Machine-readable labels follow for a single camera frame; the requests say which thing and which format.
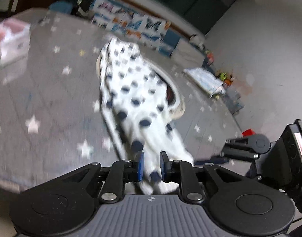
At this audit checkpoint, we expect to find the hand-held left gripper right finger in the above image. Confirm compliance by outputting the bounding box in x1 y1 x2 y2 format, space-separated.
160 151 244 203

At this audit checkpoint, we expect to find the black and white plush toy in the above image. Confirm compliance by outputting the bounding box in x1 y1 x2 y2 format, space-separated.
189 33 206 50

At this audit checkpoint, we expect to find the clear plastic container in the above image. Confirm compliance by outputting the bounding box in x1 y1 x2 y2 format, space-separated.
226 89 245 115

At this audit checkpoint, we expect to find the blue sofa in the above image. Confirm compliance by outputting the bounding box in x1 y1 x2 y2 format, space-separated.
49 0 206 57

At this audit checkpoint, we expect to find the striped folded cloth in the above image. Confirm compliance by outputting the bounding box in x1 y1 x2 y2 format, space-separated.
183 67 226 98

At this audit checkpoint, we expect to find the black bag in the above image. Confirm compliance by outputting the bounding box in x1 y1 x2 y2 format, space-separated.
65 0 102 18

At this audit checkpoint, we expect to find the yellow green toy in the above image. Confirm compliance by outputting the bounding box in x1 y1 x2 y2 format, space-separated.
216 71 234 85

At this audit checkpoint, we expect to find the white polka dot garment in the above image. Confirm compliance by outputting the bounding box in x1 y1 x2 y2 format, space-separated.
99 37 194 195

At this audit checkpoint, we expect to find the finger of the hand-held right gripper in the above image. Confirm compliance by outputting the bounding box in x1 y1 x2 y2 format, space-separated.
194 153 259 165
225 137 258 153

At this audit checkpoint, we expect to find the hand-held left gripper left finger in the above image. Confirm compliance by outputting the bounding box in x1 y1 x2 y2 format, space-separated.
61 151 145 203

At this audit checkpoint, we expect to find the round black induction cooktop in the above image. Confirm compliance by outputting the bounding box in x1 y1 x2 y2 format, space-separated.
166 81 181 109

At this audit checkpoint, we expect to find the butterfly print pillow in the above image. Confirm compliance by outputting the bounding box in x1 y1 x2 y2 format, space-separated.
90 0 171 53

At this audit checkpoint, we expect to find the white tissue box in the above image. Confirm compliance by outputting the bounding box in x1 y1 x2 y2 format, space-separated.
0 18 31 70

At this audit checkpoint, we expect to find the dark window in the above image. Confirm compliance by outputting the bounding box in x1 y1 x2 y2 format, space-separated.
125 0 236 35

